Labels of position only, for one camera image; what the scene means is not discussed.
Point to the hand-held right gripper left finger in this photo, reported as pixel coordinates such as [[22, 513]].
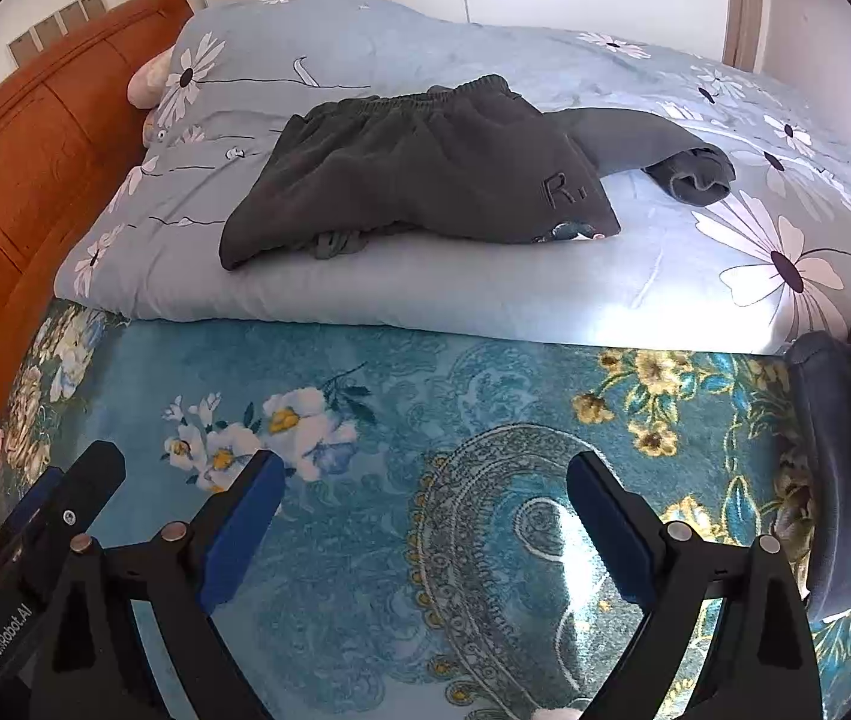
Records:
[[241, 532]]

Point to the dark blue cloth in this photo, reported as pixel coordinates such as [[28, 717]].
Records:
[[830, 465]]

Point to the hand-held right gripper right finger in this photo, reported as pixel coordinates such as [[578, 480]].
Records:
[[612, 540]]

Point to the beige door frame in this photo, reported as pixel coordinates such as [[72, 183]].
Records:
[[746, 0]]

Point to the light blue floral duvet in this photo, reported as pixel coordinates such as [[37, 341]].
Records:
[[470, 292]]

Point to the teal floral blanket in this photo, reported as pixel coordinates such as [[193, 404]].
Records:
[[395, 405]]

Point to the dark grey pants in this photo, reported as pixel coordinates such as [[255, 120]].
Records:
[[410, 165]]

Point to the grey wall panel strip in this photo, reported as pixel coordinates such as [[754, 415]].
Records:
[[58, 26]]

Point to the orange wooden headboard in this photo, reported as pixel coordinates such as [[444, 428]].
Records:
[[20, 165]]

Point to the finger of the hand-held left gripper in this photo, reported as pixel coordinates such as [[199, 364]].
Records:
[[29, 502], [91, 480]]

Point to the grey crumpled garment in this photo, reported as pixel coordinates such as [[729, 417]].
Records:
[[620, 139]]

